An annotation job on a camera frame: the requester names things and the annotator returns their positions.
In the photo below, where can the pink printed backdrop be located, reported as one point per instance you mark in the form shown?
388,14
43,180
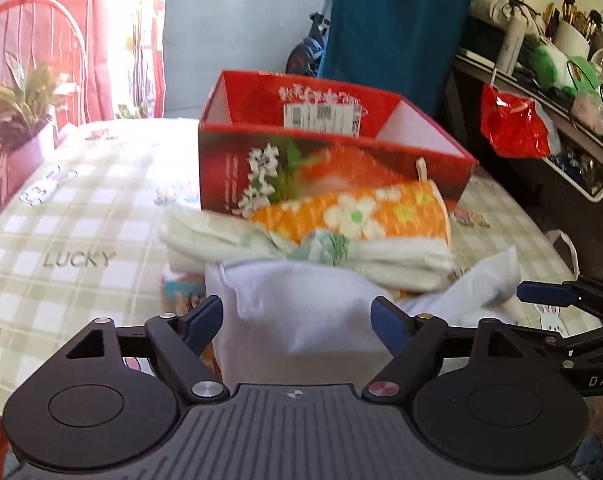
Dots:
106,35

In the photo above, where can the red plastic bag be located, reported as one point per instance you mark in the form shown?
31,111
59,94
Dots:
511,125

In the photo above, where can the colourful patterned cloth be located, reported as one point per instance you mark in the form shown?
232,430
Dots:
181,292

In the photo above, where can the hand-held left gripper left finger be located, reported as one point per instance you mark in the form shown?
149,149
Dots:
209,317

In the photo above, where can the red cardboard box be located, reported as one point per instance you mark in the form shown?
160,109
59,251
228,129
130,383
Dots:
221,170

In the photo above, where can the plain white cloth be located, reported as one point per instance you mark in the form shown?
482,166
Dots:
291,300

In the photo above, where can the white and green cloth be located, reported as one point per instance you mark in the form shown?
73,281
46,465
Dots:
206,240

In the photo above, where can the black exercise bike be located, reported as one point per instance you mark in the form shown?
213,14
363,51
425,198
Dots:
301,57

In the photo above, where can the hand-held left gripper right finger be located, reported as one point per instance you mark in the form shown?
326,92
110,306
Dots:
389,321

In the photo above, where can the teal curtain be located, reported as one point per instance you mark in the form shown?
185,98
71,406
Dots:
391,25

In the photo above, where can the potted plant in pink pot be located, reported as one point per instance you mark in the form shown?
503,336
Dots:
26,160

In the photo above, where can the black bag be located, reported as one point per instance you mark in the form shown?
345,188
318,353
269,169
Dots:
481,37

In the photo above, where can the white brush holder cup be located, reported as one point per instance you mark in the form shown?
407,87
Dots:
571,37

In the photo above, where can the dark wooden shelf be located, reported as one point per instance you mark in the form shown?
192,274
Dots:
506,200

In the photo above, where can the beige folded umbrella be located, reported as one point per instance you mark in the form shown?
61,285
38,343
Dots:
486,5

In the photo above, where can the pink plush pouch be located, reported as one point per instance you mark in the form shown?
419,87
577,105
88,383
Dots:
589,110

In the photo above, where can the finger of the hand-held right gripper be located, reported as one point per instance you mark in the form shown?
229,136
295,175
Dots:
581,332
541,292

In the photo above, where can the checked tablecloth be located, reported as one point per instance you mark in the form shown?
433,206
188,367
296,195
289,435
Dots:
81,210

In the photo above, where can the white bottle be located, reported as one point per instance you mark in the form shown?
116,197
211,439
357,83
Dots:
510,45

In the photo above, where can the orange floral towel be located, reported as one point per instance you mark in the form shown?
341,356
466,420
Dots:
381,210

